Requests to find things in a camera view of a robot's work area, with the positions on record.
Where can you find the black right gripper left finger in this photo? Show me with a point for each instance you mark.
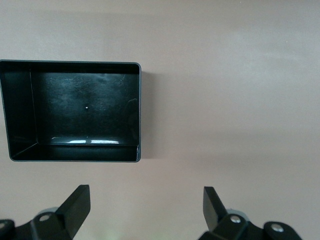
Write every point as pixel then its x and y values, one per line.
pixel 70 215

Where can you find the black plastic box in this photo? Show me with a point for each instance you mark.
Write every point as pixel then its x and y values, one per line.
pixel 75 105

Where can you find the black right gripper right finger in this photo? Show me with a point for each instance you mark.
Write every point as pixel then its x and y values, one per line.
pixel 215 215

